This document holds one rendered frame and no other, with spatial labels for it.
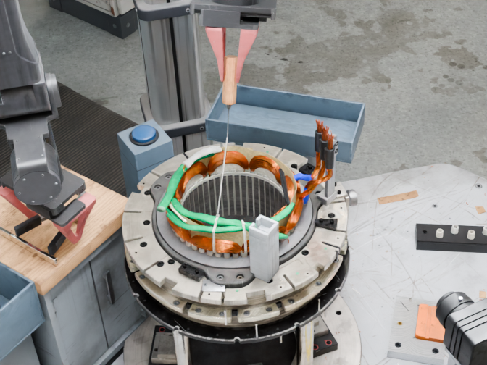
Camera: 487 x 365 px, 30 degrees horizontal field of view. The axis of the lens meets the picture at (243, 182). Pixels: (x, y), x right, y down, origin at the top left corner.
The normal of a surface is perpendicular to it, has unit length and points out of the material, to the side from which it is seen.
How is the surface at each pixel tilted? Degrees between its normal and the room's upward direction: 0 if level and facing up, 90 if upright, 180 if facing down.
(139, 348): 0
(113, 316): 90
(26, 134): 3
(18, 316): 90
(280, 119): 0
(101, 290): 90
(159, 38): 90
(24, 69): 98
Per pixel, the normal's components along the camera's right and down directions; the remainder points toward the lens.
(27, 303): 0.81, 0.37
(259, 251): -0.55, 0.58
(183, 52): 0.25, 0.65
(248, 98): -0.29, 0.65
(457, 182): -0.04, -0.74
